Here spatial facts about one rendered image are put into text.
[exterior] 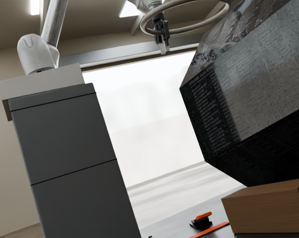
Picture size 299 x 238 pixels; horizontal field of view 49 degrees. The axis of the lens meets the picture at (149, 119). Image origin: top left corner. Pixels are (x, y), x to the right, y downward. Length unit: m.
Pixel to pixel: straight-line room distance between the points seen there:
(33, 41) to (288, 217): 1.43
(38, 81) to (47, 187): 0.49
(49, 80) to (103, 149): 0.42
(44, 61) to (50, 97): 0.27
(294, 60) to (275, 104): 0.16
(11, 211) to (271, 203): 6.85
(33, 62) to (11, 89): 0.24
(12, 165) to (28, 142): 6.10
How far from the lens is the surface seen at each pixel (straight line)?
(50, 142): 1.53
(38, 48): 1.81
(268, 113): 1.18
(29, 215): 7.56
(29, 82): 1.62
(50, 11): 2.14
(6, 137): 7.74
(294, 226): 1.00
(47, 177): 1.51
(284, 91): 1.13
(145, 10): 2.15
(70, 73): 1.64
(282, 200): 0.99
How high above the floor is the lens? 0.30
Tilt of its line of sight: 8 degrees up
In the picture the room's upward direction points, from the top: 19 degrees counter-clockwise
